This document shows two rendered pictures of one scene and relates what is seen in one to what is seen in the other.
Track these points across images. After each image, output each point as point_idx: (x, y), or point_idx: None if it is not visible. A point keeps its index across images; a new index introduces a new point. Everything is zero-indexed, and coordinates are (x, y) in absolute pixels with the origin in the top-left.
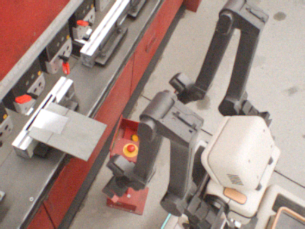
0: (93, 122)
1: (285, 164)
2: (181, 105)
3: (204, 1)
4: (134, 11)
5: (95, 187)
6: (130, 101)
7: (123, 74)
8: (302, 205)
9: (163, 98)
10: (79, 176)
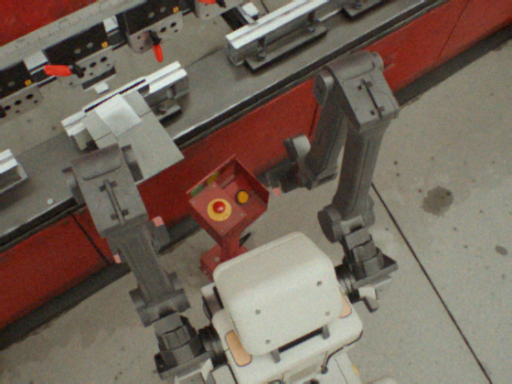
0: (169, 144)
1: (507, 370)
2: (128, 176)
3: None
4: (356, 7)
5: (199, 236)
6: None
7: (288, 97)
8: None
9: (110, 154)
10: (162, 208)
